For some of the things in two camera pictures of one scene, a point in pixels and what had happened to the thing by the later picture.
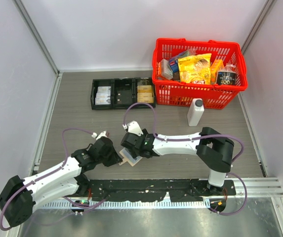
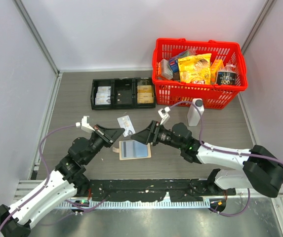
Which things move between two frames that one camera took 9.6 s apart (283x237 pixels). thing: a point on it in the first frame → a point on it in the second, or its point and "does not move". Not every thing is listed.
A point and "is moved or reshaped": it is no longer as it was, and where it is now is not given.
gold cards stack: (144, 94) does not move
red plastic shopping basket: (171, 92) does not move
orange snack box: (217, 65) does not move
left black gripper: (114, 159) → (108, 135)
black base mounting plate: (155, 189) does not move
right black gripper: (145, 133) → (149, 135)
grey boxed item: (166, 71) does not move
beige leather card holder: (128, 156) is moved or reshaped
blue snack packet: (173, 61) does not move
